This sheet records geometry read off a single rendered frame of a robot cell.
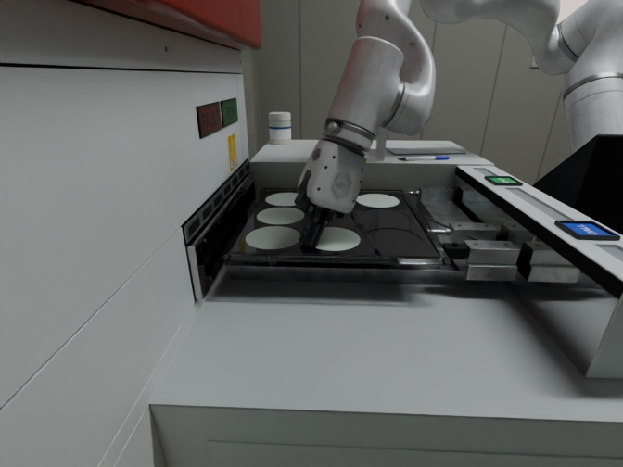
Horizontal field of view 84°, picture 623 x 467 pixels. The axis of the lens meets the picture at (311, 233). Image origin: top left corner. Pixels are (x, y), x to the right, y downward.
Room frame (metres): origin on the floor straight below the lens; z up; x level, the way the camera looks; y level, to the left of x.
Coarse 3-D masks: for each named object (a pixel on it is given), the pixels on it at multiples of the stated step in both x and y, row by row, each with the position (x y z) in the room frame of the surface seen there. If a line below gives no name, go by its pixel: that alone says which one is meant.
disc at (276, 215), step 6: (264, 210) 0.70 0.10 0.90; (270, 210) 0.70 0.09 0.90; (276, 210) 0.70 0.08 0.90; (282, 210) 0.70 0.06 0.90; (288, 210) 0.70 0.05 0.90; (294, 210) 0.70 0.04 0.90; (300, 210) 0.70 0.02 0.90; (258, 216) 0.67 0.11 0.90; (264, 216) 0.67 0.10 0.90; (270, 216) 0.67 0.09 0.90; (276, 216) 0.67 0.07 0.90; (282, 216) 0.67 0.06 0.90; (288, 216) 0.67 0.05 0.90; (294, 216) 0.67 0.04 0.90; (300, 216) 0.67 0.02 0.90; (264, 222) 0.64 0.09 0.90; (270, 222) 0.64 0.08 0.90; (276, 222) 0.64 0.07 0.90; (282, 222) 0.64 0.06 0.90; (288, 222) 0.64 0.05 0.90
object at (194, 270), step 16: (240, 192) 0.73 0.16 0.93; (224, 208) 0.61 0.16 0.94; (208, 224) 0.53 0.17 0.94; (240, 224) 0.71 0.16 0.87; (192, 240) 0.47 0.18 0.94; (208, 240) 0.50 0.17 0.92; (224, 240) 0.61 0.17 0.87; (192, 256) 0.45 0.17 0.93; (192, 272) 0.45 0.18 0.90; (208, 272) 0.49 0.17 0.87; (192, 288) 0.45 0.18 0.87; (208, 288) 0.47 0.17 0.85
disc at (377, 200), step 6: (360, 198) 0.79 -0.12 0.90; (366, 198) 0.79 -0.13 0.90; (372, 198) 0.79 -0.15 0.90; (378, 198) 0.79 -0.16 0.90; (384, 198) 0.79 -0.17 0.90; (390, 198) 0.79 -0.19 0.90; (396, 198) 0.79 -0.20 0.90; (366, 204) 0.75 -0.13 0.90; (372, 204) 0.75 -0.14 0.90; (378, 204) 0.75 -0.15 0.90; (384, 204) 0.75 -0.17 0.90; (390, 204) 0.75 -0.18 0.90; (396, 204) 0.75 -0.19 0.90
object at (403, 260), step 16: (224, 256) 0.49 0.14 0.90; (240, 256) 0.49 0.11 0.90; (256, 256) 0.49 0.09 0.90; (272, 256) 0.49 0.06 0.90; (288, 256) 0.49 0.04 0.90; (304, 256) 0.49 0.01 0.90; (320, 256) 0.49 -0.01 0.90; (336, 256) 0.49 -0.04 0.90; (352, 256) 0.49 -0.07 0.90; (368, 256) 0.49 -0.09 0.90; (384, 256) 0.49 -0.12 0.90
